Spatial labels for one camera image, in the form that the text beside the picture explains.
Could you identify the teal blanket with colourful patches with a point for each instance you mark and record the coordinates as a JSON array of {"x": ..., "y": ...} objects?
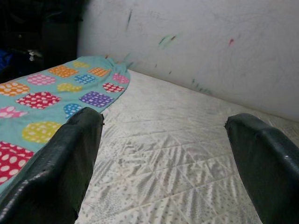
[{"x": 46, "y": 116}]

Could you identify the white quilted mattress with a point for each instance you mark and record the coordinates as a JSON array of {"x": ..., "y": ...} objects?
[{"x": 163, "y": 151}]

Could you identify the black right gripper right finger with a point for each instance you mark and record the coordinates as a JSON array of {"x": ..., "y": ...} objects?
[{"x": 268, "y": 168}]

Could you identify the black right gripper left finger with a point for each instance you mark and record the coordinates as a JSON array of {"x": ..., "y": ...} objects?
[{"x": 51, "y": 175}]

